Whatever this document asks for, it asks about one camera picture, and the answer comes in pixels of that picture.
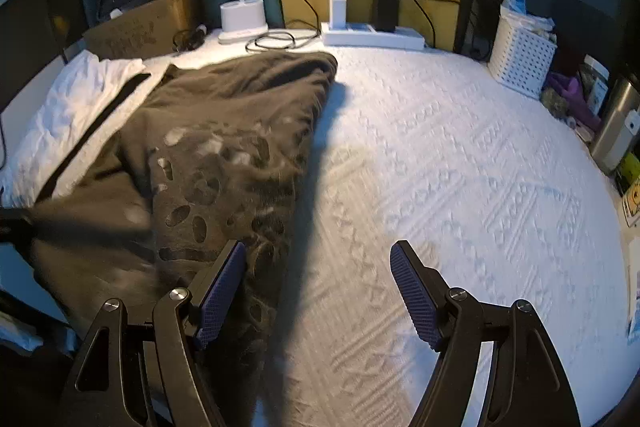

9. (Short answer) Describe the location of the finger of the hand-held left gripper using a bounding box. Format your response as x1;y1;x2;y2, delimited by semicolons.
0;204;36;245

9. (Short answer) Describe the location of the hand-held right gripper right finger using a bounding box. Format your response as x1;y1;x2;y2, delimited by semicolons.
390;241;581;427

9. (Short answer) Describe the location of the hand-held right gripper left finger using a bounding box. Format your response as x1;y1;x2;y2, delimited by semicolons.
60;239;247;427

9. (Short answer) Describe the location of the dark grey t-shirt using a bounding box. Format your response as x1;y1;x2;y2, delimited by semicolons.
27;51;338;427

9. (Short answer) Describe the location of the white crumpled cloth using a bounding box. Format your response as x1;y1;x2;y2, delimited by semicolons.
0;49;168;208

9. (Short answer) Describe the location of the brown cardboard box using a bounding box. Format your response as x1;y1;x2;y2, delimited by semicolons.
82;0;206;58

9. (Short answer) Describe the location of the white mug with yellow print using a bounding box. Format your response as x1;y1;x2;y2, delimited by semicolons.
620;179;640;228

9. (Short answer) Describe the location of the yellow-green container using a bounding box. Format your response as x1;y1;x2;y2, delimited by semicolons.
615;152;640;192

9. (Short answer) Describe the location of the purple cloth item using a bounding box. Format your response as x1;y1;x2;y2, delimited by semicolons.
542;72;603;132

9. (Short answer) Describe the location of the white woven basket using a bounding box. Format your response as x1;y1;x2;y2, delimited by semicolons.
487;4;558;100

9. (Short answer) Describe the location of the stainless steel bottle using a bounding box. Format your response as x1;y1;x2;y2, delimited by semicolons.
590;77;640;175

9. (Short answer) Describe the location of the white power strip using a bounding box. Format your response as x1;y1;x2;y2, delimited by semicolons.
320;23;426;49

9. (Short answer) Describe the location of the clear jar with white lid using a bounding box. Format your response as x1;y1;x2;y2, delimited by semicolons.
582;54;611;118

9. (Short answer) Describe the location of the black charger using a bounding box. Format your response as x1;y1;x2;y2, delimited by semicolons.
372;0;398;32

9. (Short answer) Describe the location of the white charger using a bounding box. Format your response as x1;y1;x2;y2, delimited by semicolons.
328;0;347;29

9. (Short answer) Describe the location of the blue and white tissue pack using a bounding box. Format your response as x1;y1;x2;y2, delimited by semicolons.
501;0;555;32

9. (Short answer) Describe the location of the black strap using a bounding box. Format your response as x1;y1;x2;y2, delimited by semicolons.
37;72;152;202

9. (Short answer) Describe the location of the bundled black cable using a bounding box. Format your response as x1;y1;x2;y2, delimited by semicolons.
172;26;208;52

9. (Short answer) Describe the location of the thin black charger cable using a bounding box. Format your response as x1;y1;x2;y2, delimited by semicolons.
377;0;461;50

